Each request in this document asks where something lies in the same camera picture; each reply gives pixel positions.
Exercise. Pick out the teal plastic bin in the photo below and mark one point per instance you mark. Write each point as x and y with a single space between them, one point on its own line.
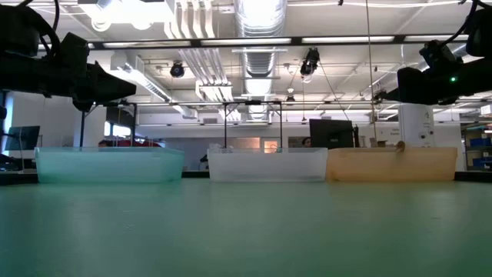
107 165

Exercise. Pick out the black computer monitor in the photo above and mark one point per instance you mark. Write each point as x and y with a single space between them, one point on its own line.
23 137
330 134

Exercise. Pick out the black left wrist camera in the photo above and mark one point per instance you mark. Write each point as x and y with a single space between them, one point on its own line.
73 48

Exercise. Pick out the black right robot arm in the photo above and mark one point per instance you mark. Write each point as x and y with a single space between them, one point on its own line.
480 34

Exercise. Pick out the black ceiling-hung camera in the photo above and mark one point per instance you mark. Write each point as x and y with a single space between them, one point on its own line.
310 61
378 96
177 70

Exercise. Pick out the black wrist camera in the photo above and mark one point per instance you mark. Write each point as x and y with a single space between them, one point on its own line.
440 57
73 48

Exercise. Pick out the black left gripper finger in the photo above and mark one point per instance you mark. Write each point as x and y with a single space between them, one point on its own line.
82 106
104 86

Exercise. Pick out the orange plastic bin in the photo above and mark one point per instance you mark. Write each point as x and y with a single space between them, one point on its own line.
388 167

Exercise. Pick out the black overhead light beam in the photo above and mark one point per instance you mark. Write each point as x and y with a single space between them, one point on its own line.
196 42

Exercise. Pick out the green table mat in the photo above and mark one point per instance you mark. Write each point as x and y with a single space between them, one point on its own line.
246 231

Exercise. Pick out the white round column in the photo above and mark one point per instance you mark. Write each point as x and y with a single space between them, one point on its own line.
417 127

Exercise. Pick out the shelf with blue bins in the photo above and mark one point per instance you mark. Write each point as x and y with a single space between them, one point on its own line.
480 144

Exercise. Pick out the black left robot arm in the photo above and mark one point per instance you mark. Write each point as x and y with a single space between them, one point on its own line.
17 31

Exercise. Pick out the clear plastic bin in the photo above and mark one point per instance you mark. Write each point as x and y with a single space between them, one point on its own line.
265 165

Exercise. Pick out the black aluminium table frame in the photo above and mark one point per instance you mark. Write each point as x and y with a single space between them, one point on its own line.
196 174

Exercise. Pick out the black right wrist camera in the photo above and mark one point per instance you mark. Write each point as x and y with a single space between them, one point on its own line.
440 57

